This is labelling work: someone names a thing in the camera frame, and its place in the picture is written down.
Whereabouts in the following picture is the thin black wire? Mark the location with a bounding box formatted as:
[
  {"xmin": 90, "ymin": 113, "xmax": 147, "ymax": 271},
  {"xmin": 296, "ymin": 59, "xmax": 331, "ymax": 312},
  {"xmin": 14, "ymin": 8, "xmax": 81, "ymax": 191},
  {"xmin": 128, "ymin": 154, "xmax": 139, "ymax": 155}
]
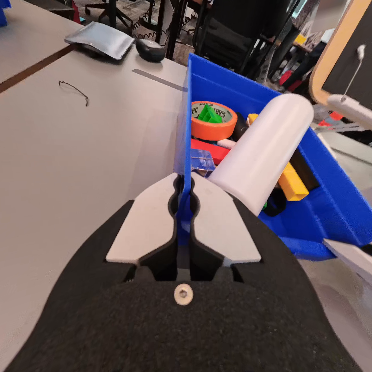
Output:
[{"xmin": 58, "ymin": 80, "xmax": 89, "ymax": 107}]

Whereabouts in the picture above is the clear plastic block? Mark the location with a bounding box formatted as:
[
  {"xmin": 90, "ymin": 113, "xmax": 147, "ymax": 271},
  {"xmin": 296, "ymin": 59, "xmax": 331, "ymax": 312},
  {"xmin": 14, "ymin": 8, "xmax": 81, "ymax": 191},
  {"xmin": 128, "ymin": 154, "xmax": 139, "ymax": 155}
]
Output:
[{"xmin": 191, "ymin": 149, "xmax": 216, "ymax": 178}]

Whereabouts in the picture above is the orange tape roll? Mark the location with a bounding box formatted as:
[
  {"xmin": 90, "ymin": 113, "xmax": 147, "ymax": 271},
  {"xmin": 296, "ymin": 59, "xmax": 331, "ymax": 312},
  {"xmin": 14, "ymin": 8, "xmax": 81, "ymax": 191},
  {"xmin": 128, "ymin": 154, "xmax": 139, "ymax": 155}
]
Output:
[{"xmin": 191, "ymin": 101, "xmax": 238, "ymax": 141}]

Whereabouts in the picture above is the grey tape strip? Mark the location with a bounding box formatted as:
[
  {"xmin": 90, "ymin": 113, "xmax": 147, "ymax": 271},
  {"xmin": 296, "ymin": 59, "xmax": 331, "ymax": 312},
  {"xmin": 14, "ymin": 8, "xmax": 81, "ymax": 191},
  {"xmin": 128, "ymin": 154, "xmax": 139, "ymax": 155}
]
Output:
[{"xmin": 132, "ymin": 69, "xmax": 186, "ymax": 92}]

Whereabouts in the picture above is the red bar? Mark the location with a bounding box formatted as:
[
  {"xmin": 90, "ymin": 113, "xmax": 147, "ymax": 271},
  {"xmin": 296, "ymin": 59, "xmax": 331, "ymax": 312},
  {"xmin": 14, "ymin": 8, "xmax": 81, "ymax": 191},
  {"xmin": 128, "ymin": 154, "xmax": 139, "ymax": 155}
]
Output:
[{"xmin": 191, "ymin": 138, "xmax": 231, "ymax": 166}]

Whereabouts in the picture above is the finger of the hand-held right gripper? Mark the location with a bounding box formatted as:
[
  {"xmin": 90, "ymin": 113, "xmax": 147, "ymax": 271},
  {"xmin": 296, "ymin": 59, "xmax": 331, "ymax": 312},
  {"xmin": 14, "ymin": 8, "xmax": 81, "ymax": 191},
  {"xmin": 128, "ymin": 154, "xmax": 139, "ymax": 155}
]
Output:
[{"xmin": 322, "ymin": 238, "xmax": 372, "ymax": 287}]

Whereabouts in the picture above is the black ring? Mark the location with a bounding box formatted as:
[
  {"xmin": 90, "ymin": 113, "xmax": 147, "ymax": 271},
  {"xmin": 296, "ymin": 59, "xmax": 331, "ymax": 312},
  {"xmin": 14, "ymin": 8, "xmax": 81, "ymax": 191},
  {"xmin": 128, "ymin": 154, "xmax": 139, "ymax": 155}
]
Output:
[{"xmin": 260, "ymin": 187, "xmax": 288, "ymax": 218}]

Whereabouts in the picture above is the yellow square bar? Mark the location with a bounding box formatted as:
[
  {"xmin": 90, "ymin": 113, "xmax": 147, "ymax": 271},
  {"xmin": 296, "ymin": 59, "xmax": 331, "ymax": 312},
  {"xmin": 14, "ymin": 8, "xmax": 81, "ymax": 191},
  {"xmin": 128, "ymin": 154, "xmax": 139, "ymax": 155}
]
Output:
[{"xmin": 246, "ymin": 113, "xmax": 310, "ymax": 202}]

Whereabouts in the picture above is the black computer mouse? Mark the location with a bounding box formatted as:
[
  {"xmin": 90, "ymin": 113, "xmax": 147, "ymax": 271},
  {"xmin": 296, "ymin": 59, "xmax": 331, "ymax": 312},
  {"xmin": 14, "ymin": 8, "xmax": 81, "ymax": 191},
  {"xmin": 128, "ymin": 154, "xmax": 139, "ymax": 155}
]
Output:
[{"xmin": 135, "ymin": 38, "xmax": 166, "ymax": 63}]

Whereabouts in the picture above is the black office chair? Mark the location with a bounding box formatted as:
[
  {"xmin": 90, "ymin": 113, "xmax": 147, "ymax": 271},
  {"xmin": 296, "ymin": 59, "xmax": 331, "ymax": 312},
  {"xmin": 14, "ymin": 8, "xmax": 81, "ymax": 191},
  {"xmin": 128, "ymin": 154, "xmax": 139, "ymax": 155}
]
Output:
[{"xmin": 192, "ymin": 0, "xmax": 294, "ymax": 82}]

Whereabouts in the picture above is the bright green hollow block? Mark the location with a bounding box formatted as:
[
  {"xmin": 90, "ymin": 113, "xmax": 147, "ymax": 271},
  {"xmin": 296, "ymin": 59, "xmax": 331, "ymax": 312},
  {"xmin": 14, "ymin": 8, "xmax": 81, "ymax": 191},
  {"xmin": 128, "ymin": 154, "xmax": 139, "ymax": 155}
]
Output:
[{"xmin": 197, "ymin": 104, "xmax": 224, "ymax": 123}]

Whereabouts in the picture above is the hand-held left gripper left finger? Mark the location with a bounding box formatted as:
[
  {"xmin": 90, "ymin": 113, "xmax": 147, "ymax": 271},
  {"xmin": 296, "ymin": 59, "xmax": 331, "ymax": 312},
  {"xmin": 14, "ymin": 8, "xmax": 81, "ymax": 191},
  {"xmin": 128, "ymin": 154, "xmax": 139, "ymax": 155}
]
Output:
[{"xmin": 105, "ymin": 173, "xmax": 179, "ymax": 282}]

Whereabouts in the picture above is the black square bar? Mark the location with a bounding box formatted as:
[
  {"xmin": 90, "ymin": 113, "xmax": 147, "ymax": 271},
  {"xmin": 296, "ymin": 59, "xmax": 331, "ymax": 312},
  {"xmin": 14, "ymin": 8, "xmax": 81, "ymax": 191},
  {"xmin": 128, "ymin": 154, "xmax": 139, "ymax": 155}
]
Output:
[{"xmin": 289, "ymin": 147, "xmax": 321, "ymax": 191}]

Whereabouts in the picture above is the wood-rimmed dark board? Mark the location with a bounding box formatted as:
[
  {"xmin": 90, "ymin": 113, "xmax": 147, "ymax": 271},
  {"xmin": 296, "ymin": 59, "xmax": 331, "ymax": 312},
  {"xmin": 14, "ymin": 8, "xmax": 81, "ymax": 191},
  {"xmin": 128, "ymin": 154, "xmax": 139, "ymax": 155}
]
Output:
[{"xmin": 309, "ymin": 0, "xmax": 372, "ymax": 106}]

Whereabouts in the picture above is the grey pouch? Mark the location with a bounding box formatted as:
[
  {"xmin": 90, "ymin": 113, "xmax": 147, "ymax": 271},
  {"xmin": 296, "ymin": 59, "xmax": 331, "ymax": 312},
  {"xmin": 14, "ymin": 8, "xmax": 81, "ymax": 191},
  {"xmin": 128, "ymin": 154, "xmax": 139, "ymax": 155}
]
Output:
[{"xmin": 64, "ymin": 21, "xmax": 135, "ymax": 61}]

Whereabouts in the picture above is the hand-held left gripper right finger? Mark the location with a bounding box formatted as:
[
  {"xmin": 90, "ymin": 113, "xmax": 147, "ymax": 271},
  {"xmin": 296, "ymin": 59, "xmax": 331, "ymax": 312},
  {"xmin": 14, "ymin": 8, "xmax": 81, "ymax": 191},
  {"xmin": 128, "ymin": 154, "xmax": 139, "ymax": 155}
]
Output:
[{"xmin": 189, "ymin": 173, "xmax": 262, "ymax": 282}]

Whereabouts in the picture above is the white cylinder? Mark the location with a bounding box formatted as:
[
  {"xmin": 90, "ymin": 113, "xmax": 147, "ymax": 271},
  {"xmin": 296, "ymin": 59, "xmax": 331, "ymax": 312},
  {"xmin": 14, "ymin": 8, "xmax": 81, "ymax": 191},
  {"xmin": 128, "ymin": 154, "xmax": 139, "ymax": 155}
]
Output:
[{"xmin": 208, "ymin": 93, "xmax": 315, "ymax": 217}]

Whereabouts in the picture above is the white desk stand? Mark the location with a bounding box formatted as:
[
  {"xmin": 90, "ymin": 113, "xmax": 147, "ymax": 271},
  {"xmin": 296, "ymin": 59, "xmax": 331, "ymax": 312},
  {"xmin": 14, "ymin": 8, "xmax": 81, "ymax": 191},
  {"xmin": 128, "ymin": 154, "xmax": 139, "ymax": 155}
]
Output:
[{"xmin": 312, "ymin": 93, "xmax": 372, "ymax": 175}]

